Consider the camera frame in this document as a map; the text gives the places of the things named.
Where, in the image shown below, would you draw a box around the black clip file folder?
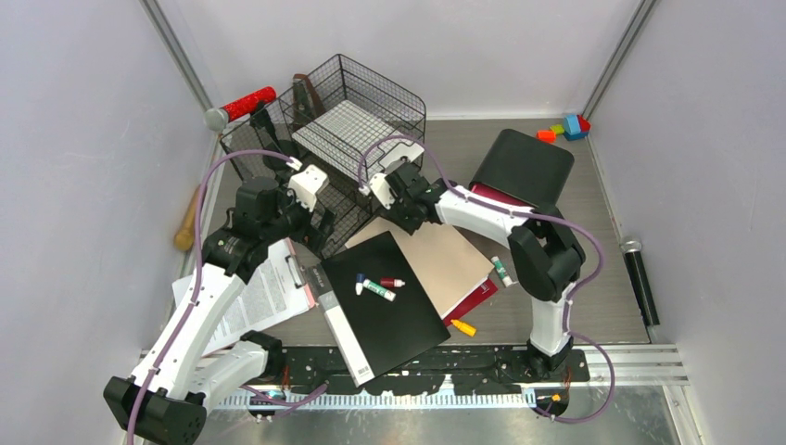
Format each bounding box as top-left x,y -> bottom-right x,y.
304,232 -> 450,388

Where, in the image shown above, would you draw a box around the green white glue stick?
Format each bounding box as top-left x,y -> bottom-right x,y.
362,279 -> 396,302

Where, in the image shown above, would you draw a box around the colourful toy blocks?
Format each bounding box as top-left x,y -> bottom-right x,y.
536,114 -> 591,143

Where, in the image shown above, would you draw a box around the black microphone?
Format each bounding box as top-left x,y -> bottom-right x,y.
620,237 -> 660,326

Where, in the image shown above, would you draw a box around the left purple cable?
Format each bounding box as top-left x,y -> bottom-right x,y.
125,148 -> 302,445

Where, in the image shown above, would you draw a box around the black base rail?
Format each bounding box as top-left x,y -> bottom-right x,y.
249,345 -> 590,396

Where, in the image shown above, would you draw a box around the red notebook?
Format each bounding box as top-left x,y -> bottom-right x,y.
442,277 -> 498,326

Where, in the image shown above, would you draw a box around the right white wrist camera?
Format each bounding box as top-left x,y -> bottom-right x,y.
359,172 -> 396,210

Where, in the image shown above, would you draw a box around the blue cap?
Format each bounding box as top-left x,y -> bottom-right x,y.
355,273 -> 366,296

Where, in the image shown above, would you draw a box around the black stand in organizer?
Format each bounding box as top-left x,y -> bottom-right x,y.
249,102 -> 299,177

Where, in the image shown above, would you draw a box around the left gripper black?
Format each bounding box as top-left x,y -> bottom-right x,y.
261,173 -> 335,251

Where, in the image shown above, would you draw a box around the pink clipboard with paper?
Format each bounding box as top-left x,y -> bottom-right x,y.
203,239 -> 316,355

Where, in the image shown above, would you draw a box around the beige folder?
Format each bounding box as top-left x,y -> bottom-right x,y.
345,218 -> 494,316

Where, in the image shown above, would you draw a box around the yellow marker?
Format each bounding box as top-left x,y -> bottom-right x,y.
450,319 -> 477,337

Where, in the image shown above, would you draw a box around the wooden stick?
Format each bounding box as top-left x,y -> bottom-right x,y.
172,185 -> 201,252

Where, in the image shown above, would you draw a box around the green white correction pen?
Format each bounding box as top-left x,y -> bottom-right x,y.
490,256 -> 514,287

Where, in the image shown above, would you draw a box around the red glitter microphone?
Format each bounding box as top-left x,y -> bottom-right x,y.
203,86 -> 277,133

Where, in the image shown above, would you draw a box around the red ink bottle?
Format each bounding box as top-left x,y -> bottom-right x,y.
379,277 -> 406,288

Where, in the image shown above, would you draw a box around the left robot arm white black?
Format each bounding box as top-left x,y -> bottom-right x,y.
103,172 -> 333,444

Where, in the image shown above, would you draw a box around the black wire mesh organizer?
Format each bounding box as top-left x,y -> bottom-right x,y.
220,54 -> 426,259

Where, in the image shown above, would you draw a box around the black pink drawer cabinet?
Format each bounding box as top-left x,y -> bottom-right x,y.
470,129 -> 575,208

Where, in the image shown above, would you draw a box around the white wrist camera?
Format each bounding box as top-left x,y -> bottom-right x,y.
359,172 -> 396,210
287,165 -> 329,213

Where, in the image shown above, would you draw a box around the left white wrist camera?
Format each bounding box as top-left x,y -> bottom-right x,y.
287,165 -> 329,213

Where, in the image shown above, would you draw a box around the brown object behind organizer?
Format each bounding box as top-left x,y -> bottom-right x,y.
292,73 -> 326,130

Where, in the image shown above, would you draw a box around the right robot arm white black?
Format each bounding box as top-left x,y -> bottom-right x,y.
368,161 -> 586,381

